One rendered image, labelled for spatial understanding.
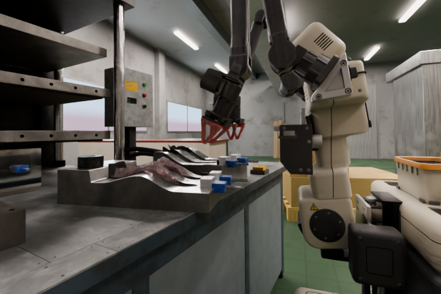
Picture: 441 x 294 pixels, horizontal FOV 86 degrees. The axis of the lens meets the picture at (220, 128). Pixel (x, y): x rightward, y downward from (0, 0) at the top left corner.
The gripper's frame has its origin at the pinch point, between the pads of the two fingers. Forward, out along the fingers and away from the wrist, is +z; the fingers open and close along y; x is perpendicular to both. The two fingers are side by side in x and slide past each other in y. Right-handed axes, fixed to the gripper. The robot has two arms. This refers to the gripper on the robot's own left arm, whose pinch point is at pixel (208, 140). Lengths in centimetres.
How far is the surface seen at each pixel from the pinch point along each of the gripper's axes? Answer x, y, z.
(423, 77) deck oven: 127, -274, -138
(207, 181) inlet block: 6.7, 4.7, 10.2
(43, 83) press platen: -89, -9, 14
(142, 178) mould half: -9.6, 12.3, 16.6
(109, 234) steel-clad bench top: -2.4, 29.0, 23.2
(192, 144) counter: -105, -259, 68
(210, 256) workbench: 16.3, -7.2, 37.7
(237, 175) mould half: 8.8, -34.0, 14.6
